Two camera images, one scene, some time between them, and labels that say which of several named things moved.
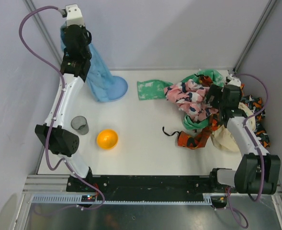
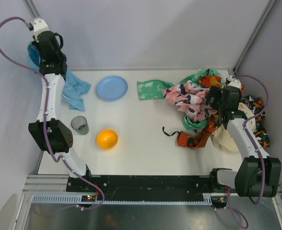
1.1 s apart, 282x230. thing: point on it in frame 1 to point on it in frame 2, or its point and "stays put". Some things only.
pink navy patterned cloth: x=190 y=96 stays put
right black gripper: x=212 y=93 stays put
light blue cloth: x=97 y=75 to x=73 y=89
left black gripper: x=76 y=28 to x=46 y=40
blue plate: x=118 y=88 stays put
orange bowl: x=107 y=139 stays put
